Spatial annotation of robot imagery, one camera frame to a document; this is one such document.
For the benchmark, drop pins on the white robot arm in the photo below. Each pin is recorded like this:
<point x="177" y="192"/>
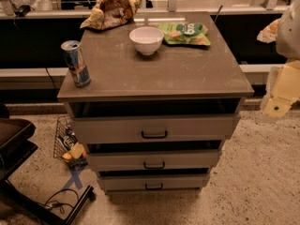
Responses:
<point x="285" y="32"/>

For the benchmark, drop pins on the middle grey drawer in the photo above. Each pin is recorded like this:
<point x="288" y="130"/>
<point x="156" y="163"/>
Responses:
<point x="153" y="160"/>

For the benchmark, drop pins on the black power adapter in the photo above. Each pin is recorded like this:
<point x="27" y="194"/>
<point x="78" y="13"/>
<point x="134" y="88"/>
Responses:
<point x="22" y="10"/>

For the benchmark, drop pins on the top grey drawer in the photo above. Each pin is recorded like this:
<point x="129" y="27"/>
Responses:
<point x="152" y="129"/>

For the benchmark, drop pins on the brown yellow chip bag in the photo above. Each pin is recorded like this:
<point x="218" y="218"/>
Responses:
<point x="108" y="14"/>

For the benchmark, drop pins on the blue silver redbull can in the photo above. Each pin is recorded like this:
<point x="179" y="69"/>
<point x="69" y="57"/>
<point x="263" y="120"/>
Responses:
<point x="72" y="52"/>

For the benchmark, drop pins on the green rice chip bag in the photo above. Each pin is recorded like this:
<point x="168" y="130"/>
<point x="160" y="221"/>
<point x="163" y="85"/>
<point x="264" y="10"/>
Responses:
<point x="176" y="33"/>

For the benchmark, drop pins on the white bowl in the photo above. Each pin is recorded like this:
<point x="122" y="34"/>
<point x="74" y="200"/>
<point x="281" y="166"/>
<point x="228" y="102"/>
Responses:
<point x="146" y="40"/>

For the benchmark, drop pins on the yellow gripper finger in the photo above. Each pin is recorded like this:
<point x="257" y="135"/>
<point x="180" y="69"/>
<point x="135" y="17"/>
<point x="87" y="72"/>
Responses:
<point x="282" y="90"/>

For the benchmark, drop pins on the wire basket with snacks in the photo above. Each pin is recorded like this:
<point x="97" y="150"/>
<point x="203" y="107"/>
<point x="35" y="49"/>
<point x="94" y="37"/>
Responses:
<point x="67" y="148"/>

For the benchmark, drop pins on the grey drawer cabinet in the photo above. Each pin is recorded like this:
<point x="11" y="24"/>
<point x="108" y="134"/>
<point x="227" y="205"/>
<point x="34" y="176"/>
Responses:
<point x="174" y="81"/>

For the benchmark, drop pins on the grey drawer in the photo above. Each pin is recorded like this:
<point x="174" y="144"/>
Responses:
<point x="152" y="129"/>
<point x="153" y="160"/>
<point x="161" y="182"/>

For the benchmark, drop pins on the black cart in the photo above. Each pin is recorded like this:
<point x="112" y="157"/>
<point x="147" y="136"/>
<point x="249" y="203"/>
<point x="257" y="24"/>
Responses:
<point x="15" y="149"/>

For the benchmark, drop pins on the bottom grey drawer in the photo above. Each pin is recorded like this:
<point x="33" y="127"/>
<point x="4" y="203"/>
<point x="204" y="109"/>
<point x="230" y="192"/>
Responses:
<point x="161" y="182"/>

